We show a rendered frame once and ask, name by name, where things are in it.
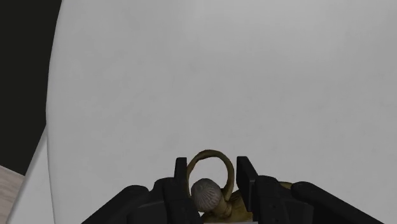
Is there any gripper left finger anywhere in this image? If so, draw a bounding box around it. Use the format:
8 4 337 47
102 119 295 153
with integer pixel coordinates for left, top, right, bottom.
81 157 203 224

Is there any brass loop figure grey knob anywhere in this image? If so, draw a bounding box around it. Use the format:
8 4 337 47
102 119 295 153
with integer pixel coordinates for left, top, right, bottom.
186 149 293 223

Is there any white toilet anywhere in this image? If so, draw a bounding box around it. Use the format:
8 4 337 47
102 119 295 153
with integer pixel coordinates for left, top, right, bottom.
6 0 397 224

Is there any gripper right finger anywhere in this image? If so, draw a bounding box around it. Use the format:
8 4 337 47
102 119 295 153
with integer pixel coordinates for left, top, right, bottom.
236 156 386 224

